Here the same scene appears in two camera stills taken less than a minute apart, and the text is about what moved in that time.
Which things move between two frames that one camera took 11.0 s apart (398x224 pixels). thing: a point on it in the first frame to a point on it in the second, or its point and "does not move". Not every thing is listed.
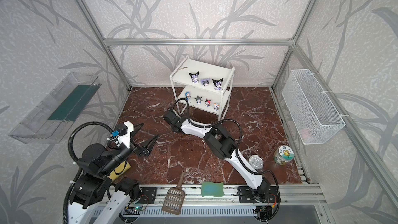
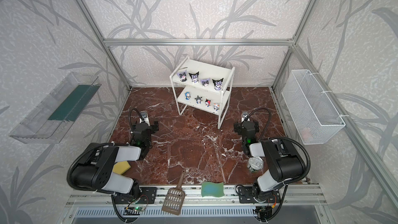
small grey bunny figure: x=198 y=99 does not move
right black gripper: x=169 y=115 to x=247 y=126
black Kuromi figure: x=194 y=77 does not move
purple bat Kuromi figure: x=217 y=84 does not move
